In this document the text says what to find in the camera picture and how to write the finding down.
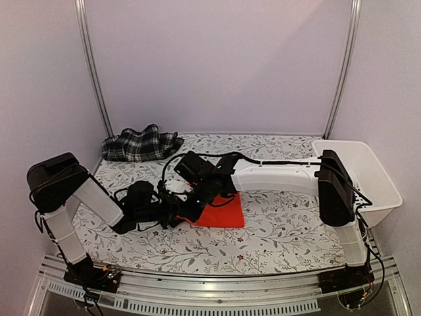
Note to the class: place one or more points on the right aluminium frame post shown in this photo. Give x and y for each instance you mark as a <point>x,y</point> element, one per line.
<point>351,37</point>

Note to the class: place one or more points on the aluminium frame post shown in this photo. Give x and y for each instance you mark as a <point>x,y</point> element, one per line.
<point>351,37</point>
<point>81,14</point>

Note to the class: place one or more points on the floral patterned table cloth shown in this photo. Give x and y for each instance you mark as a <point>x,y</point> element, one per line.
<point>282,233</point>

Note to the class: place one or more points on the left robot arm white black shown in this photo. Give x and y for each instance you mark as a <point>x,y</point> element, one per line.
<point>54,181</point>

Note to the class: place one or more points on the black white plaid skirt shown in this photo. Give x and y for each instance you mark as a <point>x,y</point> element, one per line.
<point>148,145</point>

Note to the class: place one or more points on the left aluminium frame post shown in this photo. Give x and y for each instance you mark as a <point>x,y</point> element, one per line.
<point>81,14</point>

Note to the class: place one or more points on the front aluminium rail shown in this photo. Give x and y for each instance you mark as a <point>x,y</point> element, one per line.
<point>156,293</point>

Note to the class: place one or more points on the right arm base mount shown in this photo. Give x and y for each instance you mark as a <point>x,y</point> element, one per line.
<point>344,278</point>

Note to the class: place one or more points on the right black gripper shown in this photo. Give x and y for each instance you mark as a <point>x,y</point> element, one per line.
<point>193,213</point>

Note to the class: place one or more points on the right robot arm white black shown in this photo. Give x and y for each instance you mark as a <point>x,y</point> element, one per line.
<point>324,177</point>

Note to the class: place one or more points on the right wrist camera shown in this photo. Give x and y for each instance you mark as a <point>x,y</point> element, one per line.
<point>178,188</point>

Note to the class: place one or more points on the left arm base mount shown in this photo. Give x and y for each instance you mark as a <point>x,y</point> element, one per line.
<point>84,273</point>

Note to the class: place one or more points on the white plastic laundry bin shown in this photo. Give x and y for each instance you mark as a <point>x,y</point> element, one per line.
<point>368,175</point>

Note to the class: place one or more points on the red garment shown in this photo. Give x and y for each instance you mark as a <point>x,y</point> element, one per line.
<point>227,213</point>

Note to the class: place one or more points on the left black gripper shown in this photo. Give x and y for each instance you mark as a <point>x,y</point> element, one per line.
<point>172,212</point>

